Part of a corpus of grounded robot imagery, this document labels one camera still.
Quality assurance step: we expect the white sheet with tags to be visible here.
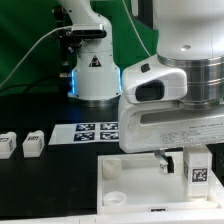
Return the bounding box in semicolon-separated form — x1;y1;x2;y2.
49;122;119;145

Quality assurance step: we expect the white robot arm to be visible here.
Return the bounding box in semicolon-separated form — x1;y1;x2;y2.
59;0;224;172

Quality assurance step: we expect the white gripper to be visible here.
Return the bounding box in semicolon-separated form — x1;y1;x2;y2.
118;98;224;174

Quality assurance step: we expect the white square table top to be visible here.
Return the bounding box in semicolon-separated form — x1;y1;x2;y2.
97;152;224;216

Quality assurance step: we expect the black cable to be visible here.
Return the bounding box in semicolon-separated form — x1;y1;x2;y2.
0;77;62;98

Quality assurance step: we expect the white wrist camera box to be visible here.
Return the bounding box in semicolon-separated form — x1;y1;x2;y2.
122;55;187;104

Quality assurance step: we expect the white cable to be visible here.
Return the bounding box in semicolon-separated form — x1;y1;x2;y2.
0;25;74;90

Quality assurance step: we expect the black camera on stand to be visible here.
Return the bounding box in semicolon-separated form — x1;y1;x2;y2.
51;5;108;98

